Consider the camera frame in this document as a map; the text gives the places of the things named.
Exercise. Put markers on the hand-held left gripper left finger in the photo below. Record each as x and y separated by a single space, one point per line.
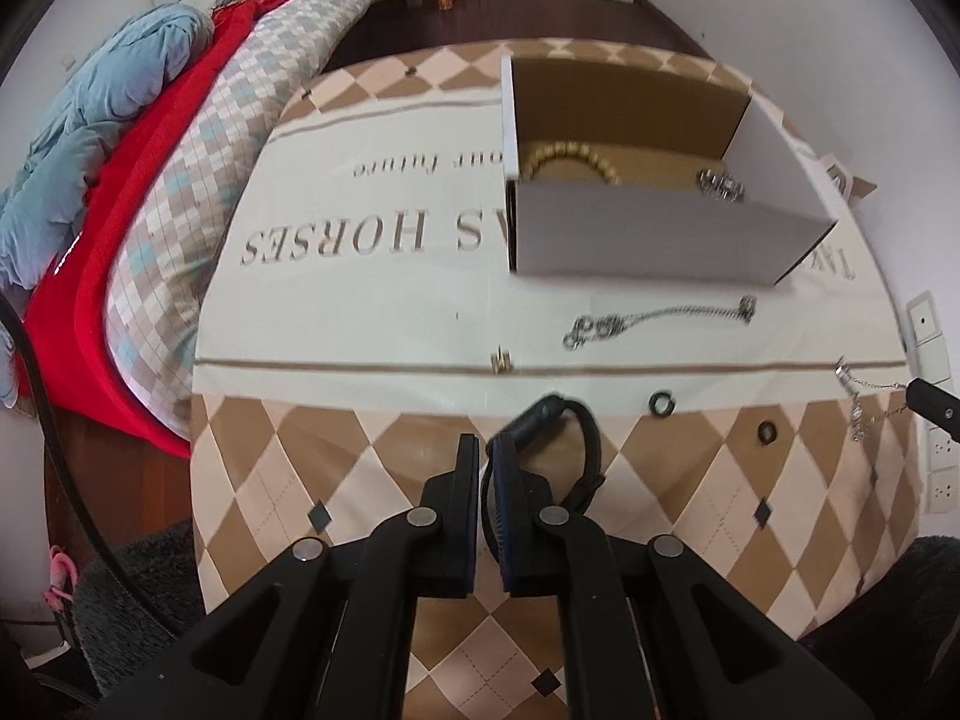
466 510

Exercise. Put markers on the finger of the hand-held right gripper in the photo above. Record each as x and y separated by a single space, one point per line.
936 403

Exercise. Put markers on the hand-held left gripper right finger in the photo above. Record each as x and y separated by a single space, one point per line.
501 517

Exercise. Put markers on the white cardboard box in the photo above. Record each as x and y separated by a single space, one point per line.
645 229

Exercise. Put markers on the small gold earring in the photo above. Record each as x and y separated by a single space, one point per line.
501 361

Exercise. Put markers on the beige diamond-pattern tablecloth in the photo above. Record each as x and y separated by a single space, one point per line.
360 315

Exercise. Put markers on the dark grey fuzzy cushion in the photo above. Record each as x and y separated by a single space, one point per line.
127 600
900 630

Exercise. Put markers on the brown cardboard piece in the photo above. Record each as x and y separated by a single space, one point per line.
851 178

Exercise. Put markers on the checkered beige quilt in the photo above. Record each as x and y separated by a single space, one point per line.
195 210

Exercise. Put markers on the pink object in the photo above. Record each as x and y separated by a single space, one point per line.
60 585

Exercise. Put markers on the red blanket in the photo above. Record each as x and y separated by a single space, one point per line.
90 292

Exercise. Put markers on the blue quilt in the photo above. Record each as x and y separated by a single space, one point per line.
90 127

